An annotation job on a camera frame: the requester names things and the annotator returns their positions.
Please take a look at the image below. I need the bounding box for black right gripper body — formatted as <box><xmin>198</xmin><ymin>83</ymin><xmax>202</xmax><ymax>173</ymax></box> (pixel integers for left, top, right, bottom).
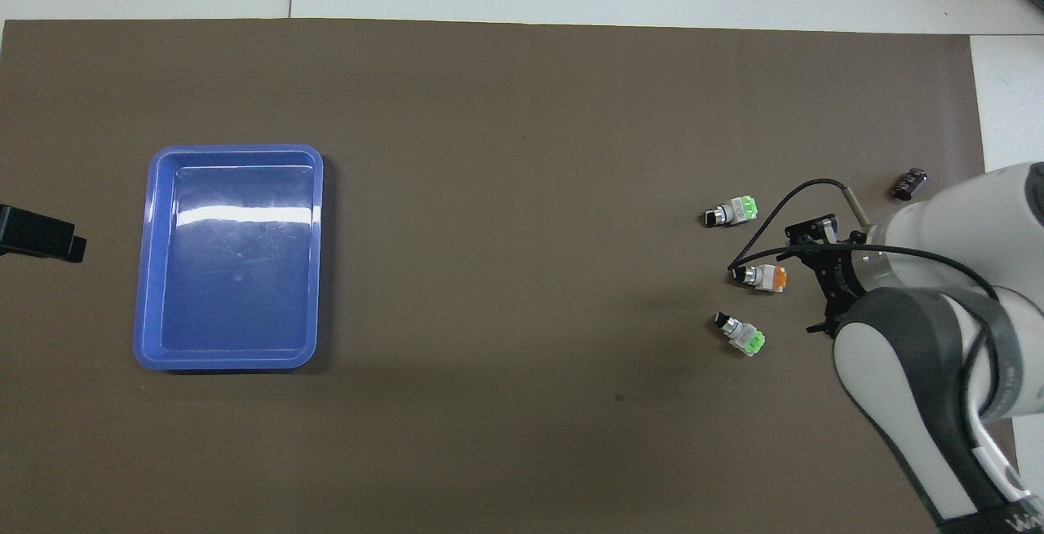
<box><xmin>814</xmin><ymin>242</ymin><xmax>870</xmax><ymax>324</ymax></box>

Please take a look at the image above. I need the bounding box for green white selector switch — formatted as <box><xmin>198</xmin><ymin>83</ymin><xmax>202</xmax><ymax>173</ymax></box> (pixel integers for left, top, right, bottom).
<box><xmin>704</xmin><ymin>196</ymin><xmax>759</xmax><ymax>228</ymax></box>
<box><xmin>713</xmin><ymin>311</ymin><xmax>766</xmax><ymax>357</ymax></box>

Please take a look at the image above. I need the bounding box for small black terminal block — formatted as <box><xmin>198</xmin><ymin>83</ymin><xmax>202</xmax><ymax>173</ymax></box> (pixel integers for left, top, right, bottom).
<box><xmin>891</xmin><ymin>166</ymin><xmax>930</xmax><ymax>201</ymax></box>

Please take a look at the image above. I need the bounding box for blue plastic tray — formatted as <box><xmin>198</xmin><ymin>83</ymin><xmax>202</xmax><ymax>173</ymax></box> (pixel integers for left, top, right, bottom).
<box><xmin>133</xmin><ymin>143</ymin><xmax>325</xmax><ymax>372</ymax></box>

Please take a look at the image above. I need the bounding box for orange white selector switch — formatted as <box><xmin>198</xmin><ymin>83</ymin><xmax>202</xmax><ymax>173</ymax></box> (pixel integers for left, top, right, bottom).
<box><xmin>732</xmin><ymin>263</ymin><xmax>789</xmax><ymax>293</ymax></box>

